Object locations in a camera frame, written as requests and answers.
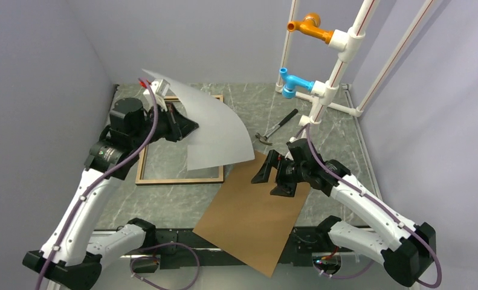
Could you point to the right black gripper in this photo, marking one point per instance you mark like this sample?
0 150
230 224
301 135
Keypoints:
283 187

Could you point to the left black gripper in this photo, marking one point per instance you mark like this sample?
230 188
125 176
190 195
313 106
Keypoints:
179 125

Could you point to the printed photo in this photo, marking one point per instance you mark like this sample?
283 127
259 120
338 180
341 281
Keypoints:
221 139

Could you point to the brown backing board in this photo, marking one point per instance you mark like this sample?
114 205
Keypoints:
244 220

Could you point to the wooden picture frame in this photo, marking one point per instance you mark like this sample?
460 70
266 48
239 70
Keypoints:
165 163

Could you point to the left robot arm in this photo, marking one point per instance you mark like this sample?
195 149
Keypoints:
109 161

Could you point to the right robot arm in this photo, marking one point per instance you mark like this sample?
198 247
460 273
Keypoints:
363 200

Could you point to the blue plastic faucet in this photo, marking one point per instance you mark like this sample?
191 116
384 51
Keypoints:
291 82

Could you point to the white pvc pipe stand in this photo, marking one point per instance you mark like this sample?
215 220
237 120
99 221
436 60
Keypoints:
347 43

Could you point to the orange plastic faucet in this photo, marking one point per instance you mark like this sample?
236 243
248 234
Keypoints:
310 26

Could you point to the black handled hammer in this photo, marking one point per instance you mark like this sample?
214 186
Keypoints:
265 138

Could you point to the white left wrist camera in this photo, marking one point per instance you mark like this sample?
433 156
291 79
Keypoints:
160 88

